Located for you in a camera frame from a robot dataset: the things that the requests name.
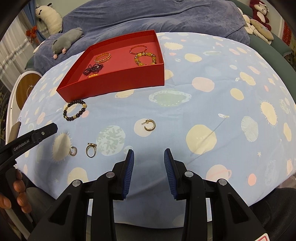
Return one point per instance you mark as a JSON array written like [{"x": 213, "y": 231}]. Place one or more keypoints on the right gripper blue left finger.
[{"x": 109, "y": 187}]

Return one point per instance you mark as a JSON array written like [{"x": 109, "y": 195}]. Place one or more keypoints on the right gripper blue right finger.
[{"x": 188, "y": 186}]

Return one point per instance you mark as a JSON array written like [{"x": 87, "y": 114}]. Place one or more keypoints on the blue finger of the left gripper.
[{"x": 41, "y": 134}]

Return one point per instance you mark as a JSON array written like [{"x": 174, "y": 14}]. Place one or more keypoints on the gold hoop earring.
[{"x": 149, "y": 125}]

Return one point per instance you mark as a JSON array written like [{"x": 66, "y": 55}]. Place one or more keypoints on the dark garnet bead strand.
[{"x": 92, "y": 69}]

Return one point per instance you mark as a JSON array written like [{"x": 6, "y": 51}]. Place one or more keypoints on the thin gold bangle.
[{"x": 134, "y": 50}]

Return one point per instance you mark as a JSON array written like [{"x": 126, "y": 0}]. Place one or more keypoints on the person left hand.
[{"x": 21, "y": 199}]

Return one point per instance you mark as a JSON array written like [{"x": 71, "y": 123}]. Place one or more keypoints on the planet print blue sheet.
[{"x": 223, "y": 111}]

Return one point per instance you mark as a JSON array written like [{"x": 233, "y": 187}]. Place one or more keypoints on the grey mouse plush toy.
[{"x": 65, "y": 41}]

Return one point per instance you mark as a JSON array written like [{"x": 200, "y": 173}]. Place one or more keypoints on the white sheep plush toy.
[{"x": 50, "y": 17}]

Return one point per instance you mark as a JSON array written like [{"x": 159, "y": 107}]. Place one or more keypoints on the red shallow cardboard box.
[{"x": 121, "y": 70}]

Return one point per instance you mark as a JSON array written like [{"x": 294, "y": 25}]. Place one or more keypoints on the blue grey blanket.
[{"x": 102, "y": 20}]

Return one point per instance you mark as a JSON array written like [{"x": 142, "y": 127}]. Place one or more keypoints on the beige cookie plush cushion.
[{"x": 265, "y": 32}]

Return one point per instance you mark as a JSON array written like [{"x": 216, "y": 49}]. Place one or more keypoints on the red monkey plush toy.
[{"x": 260, "y": 10}]

